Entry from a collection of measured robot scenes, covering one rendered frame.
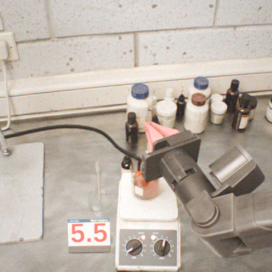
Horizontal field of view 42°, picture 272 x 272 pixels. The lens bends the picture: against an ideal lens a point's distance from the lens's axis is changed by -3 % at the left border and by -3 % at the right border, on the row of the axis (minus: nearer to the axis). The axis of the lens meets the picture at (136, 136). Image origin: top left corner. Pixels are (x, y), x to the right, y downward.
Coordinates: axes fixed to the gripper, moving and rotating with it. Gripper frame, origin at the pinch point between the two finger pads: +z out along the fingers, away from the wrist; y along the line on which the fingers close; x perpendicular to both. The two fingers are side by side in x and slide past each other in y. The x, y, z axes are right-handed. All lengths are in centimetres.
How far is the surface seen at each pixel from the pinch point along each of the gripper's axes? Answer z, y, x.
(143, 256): -12.8, 6.8, 21.9
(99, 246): -5.0, 13.6, 25.4
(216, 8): 32.6, -36.7, -2.3
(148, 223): -7.9, 3.5, 18.9
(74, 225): 0.3, 17.1, 22.6
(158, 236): -10.9, 2.7, 19.9
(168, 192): -3.9, -3.2, 17.1
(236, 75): 26, -43, 18
